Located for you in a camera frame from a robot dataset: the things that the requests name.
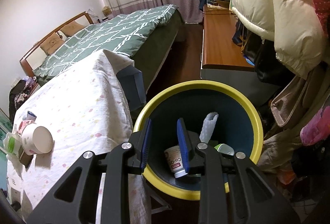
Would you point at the right brown pillow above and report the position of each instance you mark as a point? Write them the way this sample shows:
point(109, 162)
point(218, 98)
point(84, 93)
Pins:
point(71, 28)

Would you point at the cream puffer jacket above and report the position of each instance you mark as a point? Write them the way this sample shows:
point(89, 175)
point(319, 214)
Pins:
point(292, 25)

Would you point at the pink milk carton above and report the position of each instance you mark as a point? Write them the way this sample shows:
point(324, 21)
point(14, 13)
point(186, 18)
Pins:
point(23, 125)

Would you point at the brown plastic tray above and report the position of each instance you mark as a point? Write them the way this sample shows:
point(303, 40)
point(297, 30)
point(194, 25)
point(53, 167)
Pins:
point(24, 158)

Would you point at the green checked duvet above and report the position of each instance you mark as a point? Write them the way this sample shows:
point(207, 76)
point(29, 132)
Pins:
point(125, 34)

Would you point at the yellow rimmed dark trash bin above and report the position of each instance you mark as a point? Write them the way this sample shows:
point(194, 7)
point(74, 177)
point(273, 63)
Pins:
point(238, 126)

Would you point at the wooden low sideboard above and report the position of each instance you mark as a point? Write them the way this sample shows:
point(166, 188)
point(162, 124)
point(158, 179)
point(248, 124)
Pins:
point(219, 52)

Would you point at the dark clothes on cabinet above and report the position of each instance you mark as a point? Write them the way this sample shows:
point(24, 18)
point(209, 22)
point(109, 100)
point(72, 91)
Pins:
point(19, 94)

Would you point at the brown pillow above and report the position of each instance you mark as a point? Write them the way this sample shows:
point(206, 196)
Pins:
point(71, 28)
point(52, 43)

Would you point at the clear plastic green-label bottle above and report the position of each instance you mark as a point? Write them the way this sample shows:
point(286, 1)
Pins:
point(12, 143)

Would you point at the wooden bed frame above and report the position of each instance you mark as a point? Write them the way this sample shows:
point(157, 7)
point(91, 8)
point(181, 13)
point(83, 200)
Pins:
point(36, 56)

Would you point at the beige hanging bag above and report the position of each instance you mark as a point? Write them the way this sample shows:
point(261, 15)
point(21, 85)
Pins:
point(296, 98)

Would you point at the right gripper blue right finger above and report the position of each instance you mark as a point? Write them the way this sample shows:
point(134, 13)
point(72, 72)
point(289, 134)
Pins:
point(184, 144)

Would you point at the white foam fruit net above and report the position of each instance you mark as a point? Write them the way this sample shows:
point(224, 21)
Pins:
point(208, 127)

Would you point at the dotted paper cup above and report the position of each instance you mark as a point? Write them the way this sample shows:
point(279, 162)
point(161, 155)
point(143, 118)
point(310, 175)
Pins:
point(36, 139)

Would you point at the white dotted table cloth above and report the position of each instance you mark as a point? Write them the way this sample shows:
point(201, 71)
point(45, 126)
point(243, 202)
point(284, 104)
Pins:
point(92, 174)

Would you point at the magenta scarf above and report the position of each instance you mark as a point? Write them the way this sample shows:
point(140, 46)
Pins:
point(317, 128)

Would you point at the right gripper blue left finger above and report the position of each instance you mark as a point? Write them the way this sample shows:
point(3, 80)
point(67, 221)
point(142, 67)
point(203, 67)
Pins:
point(147, 132)

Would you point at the left brown pillow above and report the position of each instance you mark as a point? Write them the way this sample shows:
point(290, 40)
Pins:
point(52, 43)

